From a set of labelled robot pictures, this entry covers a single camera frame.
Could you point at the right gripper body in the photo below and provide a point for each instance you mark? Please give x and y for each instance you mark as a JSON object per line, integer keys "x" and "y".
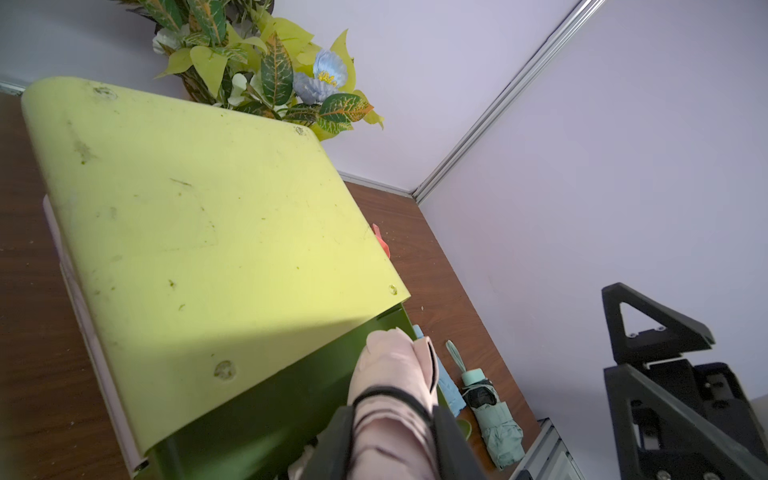
{"x": 712, "y": 391}

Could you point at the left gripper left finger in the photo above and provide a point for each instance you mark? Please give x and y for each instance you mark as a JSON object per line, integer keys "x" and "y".
{"x": 331, "y": 457}

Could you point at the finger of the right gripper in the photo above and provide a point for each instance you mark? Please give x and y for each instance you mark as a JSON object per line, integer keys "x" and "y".
{"x": 678, "y": 421}
{"x": 673, "y": 335}

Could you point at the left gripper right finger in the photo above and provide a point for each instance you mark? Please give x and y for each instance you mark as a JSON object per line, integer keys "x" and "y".
{"x": 455, "y": 459}

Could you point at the dark green top drawer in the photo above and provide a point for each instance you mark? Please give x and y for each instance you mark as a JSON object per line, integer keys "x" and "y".
{"x": 259, "y": 433}

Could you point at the yellow-green drawer cabinet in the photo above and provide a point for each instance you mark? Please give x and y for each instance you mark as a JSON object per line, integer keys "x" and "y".
{"x": 204, "y": 250}

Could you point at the mint green folded umbrella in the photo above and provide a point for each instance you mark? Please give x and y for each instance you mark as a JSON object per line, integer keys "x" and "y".
{"x": 501, "y": 434}

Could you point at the light blue folded umbrella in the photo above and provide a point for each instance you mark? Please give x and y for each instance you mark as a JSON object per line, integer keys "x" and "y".
{"x": 450, "y": 391}

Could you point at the red plastic scoop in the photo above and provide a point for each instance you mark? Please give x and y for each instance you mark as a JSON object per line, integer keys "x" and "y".
{"x": 381, "y": 241}

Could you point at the artificial plant in vase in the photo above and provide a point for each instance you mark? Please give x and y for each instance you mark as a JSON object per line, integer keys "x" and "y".
{"x": 237, "y": 55}

